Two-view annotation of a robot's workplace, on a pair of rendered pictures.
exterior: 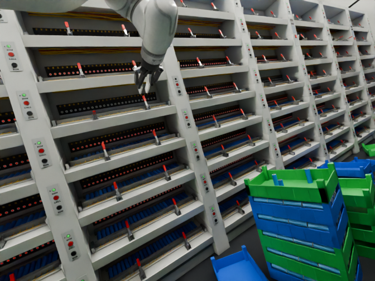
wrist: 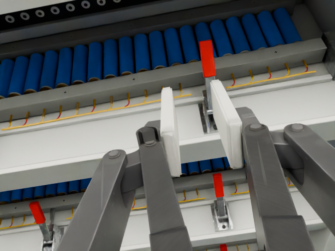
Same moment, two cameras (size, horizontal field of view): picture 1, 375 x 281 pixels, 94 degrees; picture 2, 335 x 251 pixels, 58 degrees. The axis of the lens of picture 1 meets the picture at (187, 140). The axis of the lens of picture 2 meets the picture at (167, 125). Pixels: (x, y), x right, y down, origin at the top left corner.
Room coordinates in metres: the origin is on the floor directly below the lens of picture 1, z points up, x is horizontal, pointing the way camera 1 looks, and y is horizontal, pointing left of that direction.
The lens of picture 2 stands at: (0.74, 0.07, 1.16)
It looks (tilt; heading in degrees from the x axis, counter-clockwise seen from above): 40 degrees down; 32
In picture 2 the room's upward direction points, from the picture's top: 12 degrees counter-clockwise
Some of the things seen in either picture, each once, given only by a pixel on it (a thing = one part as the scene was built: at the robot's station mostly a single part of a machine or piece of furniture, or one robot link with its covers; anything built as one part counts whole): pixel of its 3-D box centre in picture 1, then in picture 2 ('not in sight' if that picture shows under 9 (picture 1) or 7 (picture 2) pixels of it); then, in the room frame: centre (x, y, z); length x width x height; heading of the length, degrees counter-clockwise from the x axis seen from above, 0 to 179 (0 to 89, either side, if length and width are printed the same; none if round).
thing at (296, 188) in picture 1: (288, 180); not in sight; (0.75, -0.37, 0.44); 0.30 x 0.20 x 0.08; 40
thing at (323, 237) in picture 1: (297, 215); not in sight; (0.75, -0.37, 0.28); 0.30 x 0.20 x 0.08; 40
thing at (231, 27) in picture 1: (250, 97); not in sight; (1.47, -0.60, 0.90); 0.20 x 0.09 x 1.80; 28
